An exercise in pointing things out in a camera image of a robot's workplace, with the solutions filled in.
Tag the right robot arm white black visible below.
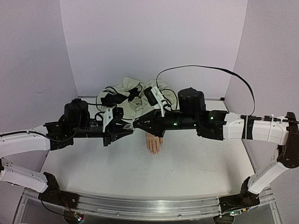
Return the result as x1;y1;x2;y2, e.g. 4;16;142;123
133;87;299;212

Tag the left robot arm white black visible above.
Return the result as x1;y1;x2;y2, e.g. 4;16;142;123
0;98;134;204

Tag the mannequin hand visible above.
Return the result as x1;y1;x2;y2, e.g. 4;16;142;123
146;133;164;155

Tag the beige jacket with black lining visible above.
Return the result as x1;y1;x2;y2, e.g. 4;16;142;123
96;76;179;122

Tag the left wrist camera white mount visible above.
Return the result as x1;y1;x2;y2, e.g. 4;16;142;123
102;108;113;132

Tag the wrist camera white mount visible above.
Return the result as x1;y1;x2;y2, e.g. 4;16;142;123
144;86;169;117
102;108;113;132

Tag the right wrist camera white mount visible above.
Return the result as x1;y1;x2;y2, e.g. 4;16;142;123
144;86;169;117

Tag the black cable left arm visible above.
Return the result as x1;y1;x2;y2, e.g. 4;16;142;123
28;101;117;142

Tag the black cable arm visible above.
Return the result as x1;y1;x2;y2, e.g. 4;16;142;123
156;65;256;116
28;101;117;142

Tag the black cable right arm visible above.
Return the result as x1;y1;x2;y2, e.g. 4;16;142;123
156;65;256;116

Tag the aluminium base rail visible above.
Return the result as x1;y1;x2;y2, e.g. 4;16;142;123
13;187;281;224

